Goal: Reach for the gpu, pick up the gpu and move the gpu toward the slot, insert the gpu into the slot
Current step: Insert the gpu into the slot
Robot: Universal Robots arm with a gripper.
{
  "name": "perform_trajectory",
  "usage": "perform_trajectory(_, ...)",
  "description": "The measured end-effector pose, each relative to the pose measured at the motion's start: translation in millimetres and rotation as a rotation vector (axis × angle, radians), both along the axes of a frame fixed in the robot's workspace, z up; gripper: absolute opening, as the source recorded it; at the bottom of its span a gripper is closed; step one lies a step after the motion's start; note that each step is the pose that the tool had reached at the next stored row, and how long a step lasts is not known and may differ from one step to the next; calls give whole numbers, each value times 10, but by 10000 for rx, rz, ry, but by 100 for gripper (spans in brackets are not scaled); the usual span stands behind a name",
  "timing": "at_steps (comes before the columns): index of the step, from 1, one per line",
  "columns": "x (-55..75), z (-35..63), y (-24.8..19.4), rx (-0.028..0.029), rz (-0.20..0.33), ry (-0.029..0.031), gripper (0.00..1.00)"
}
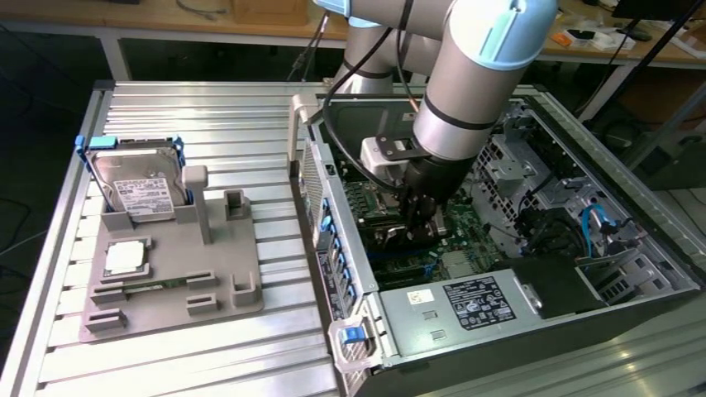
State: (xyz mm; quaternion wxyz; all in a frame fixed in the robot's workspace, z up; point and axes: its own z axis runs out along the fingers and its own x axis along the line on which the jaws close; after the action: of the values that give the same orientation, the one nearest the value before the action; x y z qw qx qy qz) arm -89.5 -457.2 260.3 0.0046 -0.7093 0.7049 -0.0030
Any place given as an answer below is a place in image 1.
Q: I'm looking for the black open PC case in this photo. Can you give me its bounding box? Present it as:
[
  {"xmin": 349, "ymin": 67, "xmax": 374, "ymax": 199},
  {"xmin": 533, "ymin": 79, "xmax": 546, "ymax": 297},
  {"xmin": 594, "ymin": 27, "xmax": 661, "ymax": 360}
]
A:
[{"xmin": 287, "ymin": 93, "xmax": 706, "ymax": 397}]

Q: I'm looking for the black monitor stand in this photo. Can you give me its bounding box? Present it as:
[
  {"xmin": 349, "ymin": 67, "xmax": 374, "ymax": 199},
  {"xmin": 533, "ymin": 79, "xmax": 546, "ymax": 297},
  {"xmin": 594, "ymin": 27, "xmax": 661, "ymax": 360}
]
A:
[{"xmin": 610, "ymin": 0, "xmax": 665, "ymax": 41}]

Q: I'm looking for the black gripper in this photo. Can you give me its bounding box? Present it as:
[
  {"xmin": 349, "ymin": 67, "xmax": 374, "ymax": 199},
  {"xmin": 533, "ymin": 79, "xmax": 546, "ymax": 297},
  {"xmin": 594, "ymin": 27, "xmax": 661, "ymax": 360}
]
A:
[{"xmin": 401, "ymin": 155, "xmax": 477, "ymax": 221}]

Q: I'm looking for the blue hard disk carrier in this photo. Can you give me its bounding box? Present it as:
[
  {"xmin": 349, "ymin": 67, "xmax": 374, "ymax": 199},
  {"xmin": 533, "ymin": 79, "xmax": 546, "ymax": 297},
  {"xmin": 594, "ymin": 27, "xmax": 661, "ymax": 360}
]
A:
[{"xmin": 74, "ymin": 132, "xmax": 192, "ymax": 212}]

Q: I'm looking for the grey power supply unit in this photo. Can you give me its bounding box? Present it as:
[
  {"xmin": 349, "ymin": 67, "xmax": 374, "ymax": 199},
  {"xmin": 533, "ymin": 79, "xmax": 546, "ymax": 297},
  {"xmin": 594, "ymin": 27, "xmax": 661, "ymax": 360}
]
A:
[{"xmin": 378, "ymin": 270, "xmax": 546, "ymax": 359}]

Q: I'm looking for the black slanted pole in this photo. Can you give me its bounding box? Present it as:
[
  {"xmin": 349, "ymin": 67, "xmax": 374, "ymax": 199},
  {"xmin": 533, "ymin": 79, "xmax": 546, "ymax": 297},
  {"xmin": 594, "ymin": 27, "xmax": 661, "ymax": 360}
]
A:
[{"xmin": 573, "ymin": 0, "xmax": 700, "ymax": 121}]

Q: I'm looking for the CPU socket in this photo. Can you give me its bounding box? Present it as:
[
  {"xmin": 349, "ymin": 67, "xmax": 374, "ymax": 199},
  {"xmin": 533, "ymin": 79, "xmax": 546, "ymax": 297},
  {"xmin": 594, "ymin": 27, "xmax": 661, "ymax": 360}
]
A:
[{"xmin": 373, "ymin": 185, "xmax": 409, "ymax": 216}]

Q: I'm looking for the silver hard disk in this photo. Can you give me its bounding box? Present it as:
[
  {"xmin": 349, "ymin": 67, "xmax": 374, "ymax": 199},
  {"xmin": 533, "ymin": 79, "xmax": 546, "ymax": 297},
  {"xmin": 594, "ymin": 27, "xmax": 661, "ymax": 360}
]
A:
[{"xmin": 91, "ymin": 148, "xmax": 188, "ymax": 224}]

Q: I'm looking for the graphics card with metal bracket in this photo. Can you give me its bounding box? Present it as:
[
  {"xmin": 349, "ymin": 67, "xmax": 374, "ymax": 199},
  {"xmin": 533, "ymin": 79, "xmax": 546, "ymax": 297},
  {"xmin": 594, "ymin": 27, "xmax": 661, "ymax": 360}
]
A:
[{"xmin": 363, "ymin": 221, "xmax": 449, "ymax": 260}]

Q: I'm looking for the white box with black part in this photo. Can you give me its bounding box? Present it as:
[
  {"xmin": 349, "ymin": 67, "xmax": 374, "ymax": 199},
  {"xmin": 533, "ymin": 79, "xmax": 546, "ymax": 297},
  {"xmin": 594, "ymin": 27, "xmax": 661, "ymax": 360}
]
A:
[{"xmin": 562, "ymin": 27, "xmax": 637, "ymax": 52}]

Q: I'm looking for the black equipment box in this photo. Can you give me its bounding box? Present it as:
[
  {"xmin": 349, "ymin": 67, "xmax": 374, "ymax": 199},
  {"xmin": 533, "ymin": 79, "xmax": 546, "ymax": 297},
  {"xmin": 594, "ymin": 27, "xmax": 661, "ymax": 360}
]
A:
[{"xmin": 632, "ymin": 132, "xmax": 706, "ymax": 192}]

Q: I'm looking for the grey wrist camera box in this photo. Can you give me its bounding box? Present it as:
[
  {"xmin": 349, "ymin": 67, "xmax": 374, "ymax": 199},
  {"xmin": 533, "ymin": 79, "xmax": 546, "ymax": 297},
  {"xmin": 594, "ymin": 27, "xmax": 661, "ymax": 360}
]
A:
[{"xmin": 359, "ymin": 136, "xmax": 422, "ymax": 188}]

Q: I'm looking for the black expansion slot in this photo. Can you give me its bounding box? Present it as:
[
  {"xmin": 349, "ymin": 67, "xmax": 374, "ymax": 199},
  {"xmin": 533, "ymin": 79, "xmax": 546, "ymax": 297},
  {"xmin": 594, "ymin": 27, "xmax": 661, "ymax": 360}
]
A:
[{"xmin": 374, "ymin": 270, "xmax": 435, "ymax": 291}]

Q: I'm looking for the black wire bundle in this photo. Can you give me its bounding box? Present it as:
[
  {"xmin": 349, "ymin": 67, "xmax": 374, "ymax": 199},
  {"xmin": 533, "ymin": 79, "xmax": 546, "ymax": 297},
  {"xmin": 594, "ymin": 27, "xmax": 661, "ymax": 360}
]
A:
[{"xmin": 517, "ymin": 206, "xmax": 582, "ymax": 258}]

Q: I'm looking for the blue case latch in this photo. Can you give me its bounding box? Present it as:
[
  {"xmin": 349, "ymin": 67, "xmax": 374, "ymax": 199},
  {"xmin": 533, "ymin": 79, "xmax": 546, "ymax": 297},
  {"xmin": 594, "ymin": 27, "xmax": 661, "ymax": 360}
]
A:
[{"xmin": 338, "ymin": 326, "xmax": 369, "ymax": 345}]

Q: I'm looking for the silver disk bay cage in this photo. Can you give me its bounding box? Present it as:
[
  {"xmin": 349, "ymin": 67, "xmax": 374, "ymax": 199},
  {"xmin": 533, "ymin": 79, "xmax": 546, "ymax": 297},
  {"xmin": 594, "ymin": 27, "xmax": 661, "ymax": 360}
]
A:
[{"xmin": 467, "ymin": 131, "xmax": 558, "ymax": 232}]

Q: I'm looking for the silver CPU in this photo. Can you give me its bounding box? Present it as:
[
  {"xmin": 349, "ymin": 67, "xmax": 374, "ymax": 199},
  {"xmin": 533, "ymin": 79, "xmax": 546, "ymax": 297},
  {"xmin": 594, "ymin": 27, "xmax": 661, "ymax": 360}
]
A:
[{"xmin": 104, "ymin": 242, "xmax": 151, "ymax": 276}]

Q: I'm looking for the blue wire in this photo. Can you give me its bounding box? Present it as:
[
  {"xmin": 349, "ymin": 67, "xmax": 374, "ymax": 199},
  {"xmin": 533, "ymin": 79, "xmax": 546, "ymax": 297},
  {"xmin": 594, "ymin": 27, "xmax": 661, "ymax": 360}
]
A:
[{"xmin": 578, "ymin": 203, "xmax": 617, "ymax": 260}]

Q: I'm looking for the black camera cable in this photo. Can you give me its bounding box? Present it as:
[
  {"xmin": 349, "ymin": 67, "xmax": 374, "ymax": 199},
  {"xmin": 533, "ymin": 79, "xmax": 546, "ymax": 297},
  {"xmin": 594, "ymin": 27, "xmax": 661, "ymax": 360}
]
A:
[{"xmin": 322, "ymin": 0, "xmax": 426, "ymax": 194}]

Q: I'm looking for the black cable with connector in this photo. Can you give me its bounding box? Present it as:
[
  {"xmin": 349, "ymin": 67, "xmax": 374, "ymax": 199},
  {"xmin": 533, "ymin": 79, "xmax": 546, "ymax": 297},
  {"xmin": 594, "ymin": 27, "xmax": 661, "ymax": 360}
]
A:
[{"xmin": 285, "ymin": 11, "xmax": 333, "ymax": 82}]

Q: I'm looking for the grey parts rack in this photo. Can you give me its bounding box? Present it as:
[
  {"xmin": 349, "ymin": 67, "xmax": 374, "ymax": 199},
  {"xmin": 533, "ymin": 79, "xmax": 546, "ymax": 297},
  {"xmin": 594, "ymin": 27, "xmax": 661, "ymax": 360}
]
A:
[{"xmin": 79, "ymin": 163, "xmax": 267, "ymax": 344}]

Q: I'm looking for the silver chipset heatsink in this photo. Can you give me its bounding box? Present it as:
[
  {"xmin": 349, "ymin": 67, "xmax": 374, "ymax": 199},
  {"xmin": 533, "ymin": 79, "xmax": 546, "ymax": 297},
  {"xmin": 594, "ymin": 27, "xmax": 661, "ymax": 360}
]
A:
[{"xmin": 439, "ymin": 251, "xmax": 479, "ymax": 279}]

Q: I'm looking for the green RAM stick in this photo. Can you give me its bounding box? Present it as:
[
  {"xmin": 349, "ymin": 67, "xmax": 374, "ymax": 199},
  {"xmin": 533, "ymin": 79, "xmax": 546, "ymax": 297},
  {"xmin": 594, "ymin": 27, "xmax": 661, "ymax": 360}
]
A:
[{"xmin": 124, "ymin": 277, "xmax": 192, "ymax": 293}]

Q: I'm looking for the blue slot retainer strip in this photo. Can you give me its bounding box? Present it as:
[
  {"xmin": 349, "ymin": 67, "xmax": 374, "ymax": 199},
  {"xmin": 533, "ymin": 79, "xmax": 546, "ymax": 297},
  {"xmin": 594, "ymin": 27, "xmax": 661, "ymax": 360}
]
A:
[{"xmin": 318, "ymin": 197, "xmax": 359, "ymax": 309}]

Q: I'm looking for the green motherboard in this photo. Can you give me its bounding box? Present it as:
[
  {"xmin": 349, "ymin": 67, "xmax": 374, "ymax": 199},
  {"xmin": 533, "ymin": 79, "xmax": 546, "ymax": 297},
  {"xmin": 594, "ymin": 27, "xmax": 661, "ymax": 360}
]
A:
[{"xmin": 341, "ymin": 175, "xmax": 515, "ymax": 291}]

